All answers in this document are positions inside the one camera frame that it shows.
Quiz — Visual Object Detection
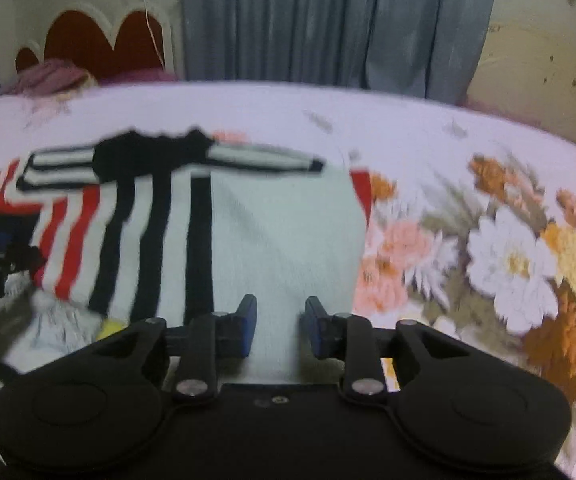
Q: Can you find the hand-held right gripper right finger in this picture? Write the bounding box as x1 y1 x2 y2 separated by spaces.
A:
305 296 469 404

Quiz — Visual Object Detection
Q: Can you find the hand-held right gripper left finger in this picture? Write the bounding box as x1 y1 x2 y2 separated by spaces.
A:
95 294 259 404

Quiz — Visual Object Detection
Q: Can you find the striped knit sweater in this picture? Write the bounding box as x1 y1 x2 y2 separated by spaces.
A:
0 129 371 478

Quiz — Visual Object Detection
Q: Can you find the mauve crumpled cloth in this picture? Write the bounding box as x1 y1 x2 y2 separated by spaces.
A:
0 57 99 100

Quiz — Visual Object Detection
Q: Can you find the red headboard with white trim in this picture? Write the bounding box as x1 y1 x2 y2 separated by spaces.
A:
15 0 177 83

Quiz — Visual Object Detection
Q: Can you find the magenta pillow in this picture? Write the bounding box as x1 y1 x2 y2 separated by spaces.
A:
100 66 179 84

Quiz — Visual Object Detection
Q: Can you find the pink floral bed sheet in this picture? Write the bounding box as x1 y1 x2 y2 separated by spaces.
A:
0 80 576 480

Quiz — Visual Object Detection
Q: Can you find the cream wardrobe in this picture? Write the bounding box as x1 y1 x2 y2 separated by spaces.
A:
467 0 576 161

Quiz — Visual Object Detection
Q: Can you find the thin white hanging cable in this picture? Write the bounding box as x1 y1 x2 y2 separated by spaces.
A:
142 0 167 68

